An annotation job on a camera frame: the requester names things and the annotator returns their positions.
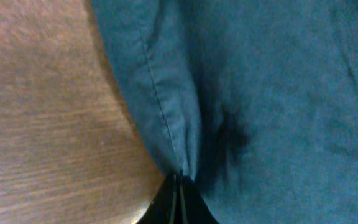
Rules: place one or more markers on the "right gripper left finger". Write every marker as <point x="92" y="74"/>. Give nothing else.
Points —
<point x="162" y="209"/>

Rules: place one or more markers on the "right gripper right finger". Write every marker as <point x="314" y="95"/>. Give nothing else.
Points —
<point x="193" y="209"/>

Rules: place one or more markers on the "navy blue shorts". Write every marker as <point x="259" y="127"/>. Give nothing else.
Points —
<point x="255" y="101"/>

